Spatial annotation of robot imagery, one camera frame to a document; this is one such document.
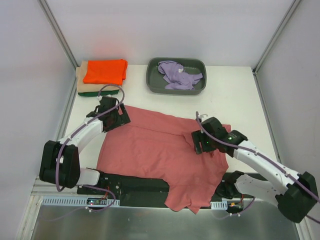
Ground beige folded t shirt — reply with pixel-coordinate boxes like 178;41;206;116
76;61;120;93

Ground right white cable duct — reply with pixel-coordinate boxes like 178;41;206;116
210;200;244;211

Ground lavender crumpled t shirt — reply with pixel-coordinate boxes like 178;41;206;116
157;60;203;90

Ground left white cable duct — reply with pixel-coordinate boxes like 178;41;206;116
42;196;120;208

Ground dark green plastic bin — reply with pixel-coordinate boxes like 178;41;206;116
146;57;207;96

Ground dark green folded t shirt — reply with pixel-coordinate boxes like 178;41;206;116
77;90;119;97

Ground right aluminium frame post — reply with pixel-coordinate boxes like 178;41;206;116
251;0;303;76

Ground pink t shirt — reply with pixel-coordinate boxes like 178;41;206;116
97;106;229;213

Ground aluminium frame post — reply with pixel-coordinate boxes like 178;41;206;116
37;0;79;73
251;0;303;76

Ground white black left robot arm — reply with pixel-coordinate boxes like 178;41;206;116
39;96;131;195

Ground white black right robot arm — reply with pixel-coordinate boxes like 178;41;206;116
191;115;320;223

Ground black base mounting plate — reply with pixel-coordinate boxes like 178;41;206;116
76;167;251;208

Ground white cable duct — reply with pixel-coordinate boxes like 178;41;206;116
42;196;120;208
210;200;244;211

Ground left aluminium frame post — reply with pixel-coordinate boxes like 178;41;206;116
37;0;79;73

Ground orange folded t shirt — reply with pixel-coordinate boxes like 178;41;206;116
83;59;128;86

